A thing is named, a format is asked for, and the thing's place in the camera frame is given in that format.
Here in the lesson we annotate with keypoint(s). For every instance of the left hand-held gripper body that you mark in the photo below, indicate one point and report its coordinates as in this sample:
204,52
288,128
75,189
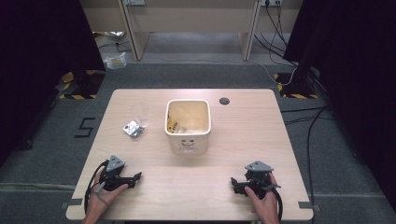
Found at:
113,177

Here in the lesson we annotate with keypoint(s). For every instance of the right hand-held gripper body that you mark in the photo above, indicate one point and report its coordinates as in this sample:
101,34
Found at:
258,180

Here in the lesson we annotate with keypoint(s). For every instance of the silver foil wrapper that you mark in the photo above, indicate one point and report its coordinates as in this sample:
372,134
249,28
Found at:
133,129

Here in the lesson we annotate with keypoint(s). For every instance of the white square bin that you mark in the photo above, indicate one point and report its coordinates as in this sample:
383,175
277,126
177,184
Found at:
188,143

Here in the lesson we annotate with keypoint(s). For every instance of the clear plastic cup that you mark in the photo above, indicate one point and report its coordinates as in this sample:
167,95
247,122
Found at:
141,113

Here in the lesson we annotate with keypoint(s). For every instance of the person's right hand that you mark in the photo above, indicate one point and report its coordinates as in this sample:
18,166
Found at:
267,203

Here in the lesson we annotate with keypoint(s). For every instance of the person's left hand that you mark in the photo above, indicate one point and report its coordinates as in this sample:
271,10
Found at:
99,199

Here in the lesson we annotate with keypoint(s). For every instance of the grey tape strip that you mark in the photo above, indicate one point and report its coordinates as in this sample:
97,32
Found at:
73,202
308,206

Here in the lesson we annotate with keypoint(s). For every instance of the yellow packet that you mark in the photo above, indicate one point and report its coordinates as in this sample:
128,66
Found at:
171,125

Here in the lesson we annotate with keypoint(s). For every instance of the black stand base striped tape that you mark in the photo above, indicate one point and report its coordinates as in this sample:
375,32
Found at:
85,87
295,88

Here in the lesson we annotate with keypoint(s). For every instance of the clear plastic bag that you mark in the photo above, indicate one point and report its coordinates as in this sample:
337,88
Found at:
115,60

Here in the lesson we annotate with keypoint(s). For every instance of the black curtain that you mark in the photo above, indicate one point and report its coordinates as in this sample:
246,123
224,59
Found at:
358,77
37,62

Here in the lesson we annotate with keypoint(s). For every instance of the silver foil sheet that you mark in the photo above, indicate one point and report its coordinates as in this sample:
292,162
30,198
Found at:
112,34

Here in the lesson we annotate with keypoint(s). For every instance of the light wooden desk frame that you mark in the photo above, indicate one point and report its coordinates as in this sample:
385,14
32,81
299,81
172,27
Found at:
186,18

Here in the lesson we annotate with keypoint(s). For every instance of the white wall socket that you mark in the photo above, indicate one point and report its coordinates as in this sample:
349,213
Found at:
271,2

